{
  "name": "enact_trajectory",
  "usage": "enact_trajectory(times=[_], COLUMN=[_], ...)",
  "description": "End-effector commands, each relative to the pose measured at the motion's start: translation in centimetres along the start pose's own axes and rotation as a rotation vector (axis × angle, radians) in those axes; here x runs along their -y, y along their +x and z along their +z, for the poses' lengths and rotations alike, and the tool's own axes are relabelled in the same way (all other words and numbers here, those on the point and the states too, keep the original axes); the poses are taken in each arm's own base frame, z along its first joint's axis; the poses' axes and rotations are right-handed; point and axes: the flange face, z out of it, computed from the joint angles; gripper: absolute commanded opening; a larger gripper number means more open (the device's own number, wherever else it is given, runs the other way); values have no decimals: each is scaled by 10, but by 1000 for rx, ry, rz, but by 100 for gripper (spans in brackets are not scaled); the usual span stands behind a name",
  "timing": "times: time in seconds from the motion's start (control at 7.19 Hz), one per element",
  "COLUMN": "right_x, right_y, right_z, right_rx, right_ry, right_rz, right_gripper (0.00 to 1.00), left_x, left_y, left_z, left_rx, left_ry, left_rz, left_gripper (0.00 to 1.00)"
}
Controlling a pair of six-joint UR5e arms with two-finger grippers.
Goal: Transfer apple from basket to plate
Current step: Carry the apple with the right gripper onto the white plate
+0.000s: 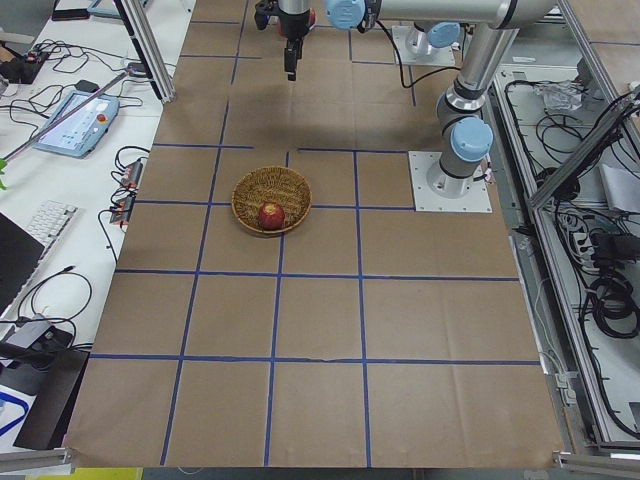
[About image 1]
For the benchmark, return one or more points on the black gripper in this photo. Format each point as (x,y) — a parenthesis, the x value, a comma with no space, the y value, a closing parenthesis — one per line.
(293,26)

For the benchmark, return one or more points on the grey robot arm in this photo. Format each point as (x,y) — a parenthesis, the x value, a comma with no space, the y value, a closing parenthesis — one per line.
(294,21)
(436,26)

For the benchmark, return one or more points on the round wicker basket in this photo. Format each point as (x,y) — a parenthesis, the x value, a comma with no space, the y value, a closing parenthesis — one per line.
(278,184)

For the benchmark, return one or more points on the dark red apple in basket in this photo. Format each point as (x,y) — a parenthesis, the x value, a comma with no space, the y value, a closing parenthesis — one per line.
(271,216)

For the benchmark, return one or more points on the teach pendant tablet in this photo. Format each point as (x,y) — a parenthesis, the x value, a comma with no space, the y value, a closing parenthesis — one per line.
(79,134)

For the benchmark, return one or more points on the white keyboard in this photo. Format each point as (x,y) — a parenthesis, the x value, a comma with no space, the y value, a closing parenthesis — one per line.
(50,221)

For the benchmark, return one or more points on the black laptop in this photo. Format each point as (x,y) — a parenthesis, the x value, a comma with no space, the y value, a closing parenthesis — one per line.
(20,256)

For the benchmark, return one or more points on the grey usb hub box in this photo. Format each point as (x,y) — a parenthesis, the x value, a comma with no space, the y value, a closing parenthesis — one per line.
(40,336)

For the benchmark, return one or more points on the aluminium frame post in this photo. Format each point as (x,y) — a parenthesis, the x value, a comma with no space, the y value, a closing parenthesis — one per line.
(143,40)

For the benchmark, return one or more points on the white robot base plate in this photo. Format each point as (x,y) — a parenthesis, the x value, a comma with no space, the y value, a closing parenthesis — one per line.
(436,192)

